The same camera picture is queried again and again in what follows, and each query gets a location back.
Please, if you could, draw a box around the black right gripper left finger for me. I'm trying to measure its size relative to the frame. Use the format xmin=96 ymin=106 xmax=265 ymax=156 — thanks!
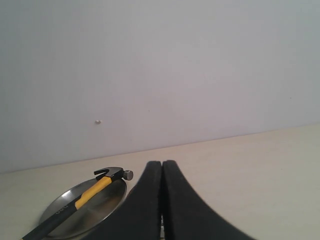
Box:
xmin=83 ymin=161 xmax=162 ymax=240

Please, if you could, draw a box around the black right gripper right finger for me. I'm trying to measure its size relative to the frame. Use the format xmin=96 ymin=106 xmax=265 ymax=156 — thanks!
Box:
xmin=161 ymin=160 xmax=253 ymax=240

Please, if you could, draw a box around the yellow black claw hammer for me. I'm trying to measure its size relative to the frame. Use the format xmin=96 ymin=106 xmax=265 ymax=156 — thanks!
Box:
xmin=22 ymin=167 xmax=134 ymax=240

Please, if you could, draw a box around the round stainless steel plate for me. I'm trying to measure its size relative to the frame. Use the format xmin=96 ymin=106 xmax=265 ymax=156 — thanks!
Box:
xmin=39 ymin=178 xmax=127 ymax=240

